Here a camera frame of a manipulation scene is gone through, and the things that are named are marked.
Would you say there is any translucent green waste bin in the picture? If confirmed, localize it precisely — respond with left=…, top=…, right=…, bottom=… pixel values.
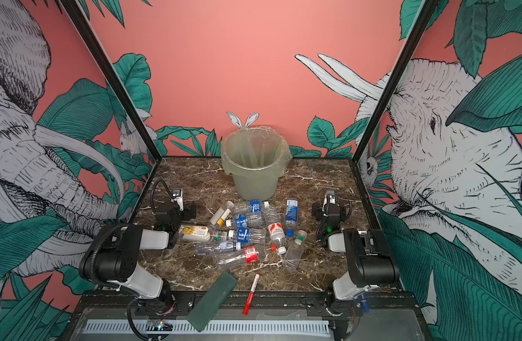
left=221, top=126, right=292, bottom=200

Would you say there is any bottle with sunflower label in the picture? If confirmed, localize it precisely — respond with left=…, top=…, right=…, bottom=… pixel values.
left=178, top=224, right=228, bottom=242

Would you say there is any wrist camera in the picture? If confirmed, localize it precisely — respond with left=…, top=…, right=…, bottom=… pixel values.
left=323, top=190, right=337, bottom=216
left=171, top=189, right=184, bottom=211

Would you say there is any red marker pen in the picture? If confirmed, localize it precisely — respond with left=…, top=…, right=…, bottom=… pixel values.
left=243, top=273, right=260, bottom=315

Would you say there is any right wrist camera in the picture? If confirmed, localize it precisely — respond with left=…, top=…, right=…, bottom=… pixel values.
left=323, top=190, right=337, bottom=216

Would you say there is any clear bottle yellow white label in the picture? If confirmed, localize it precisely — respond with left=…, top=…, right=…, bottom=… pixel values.
left=208, top=200, right=235, bottom=230

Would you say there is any blue label bottle white cap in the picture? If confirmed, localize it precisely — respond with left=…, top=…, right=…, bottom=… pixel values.
left=228, top=227, right=267, bottom=244

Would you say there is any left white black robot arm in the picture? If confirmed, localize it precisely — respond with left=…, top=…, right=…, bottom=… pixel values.
left=79, top=179, right=196, bottom=305

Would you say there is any blue label bottle near bin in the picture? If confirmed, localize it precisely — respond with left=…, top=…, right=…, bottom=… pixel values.
left=233, top=200, right=261, bottom=215

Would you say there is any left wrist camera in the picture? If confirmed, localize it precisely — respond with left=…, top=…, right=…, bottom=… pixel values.
left=171, top=189, right=184, bottom=211

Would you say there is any clear bottle green cap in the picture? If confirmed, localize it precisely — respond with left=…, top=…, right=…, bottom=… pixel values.
left=282, top=230, right=307, bottom=272

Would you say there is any dark green flat board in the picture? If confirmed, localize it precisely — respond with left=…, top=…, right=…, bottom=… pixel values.
left=187, top=271, right=238, bottom=332

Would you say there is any clear bottle red label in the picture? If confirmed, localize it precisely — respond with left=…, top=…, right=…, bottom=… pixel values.
left=216, top=244, right=277, bottom=271

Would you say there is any Pocari Sweat blue label bottle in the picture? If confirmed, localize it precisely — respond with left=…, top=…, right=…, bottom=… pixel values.
left=225, top=213, right=263, bottom=228

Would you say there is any bottle red white label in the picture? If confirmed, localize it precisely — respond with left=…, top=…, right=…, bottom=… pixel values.
left=268, top=223, right=287, bottom=256

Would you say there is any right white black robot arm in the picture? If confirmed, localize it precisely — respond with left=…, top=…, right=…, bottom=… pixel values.
left=312, top=196, right=400, bottom=313

